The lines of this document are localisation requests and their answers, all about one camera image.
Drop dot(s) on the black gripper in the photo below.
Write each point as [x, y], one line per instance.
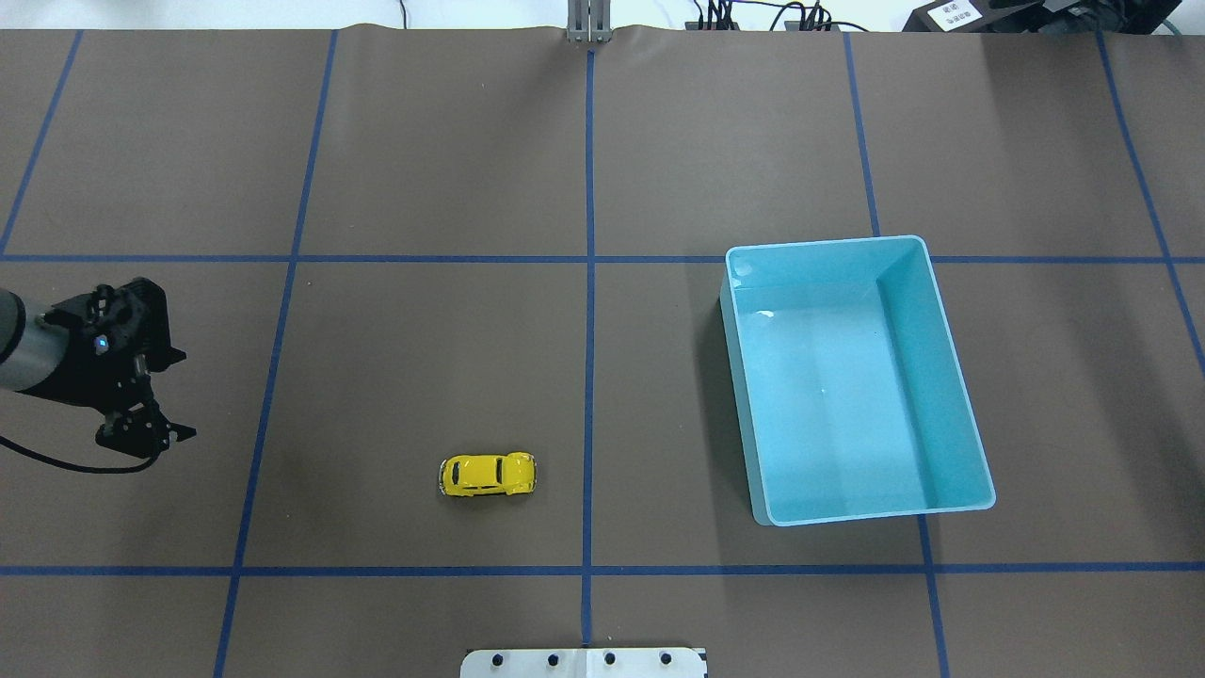
[83, 371]

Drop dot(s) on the yellow beetle toy car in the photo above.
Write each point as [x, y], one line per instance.
[476, 475]

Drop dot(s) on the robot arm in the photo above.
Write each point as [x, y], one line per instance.
[30, 353]

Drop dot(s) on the light blue plastic bin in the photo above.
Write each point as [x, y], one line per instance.
[848, 389]

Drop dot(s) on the black labelled box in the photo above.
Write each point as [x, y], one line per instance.
[948, 17]

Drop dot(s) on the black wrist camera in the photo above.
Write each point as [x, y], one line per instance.
[142, 432]

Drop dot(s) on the grey aluminium frame post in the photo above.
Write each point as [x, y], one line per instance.
[589, 21]

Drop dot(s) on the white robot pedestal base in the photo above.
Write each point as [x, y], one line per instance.
[587, 662]

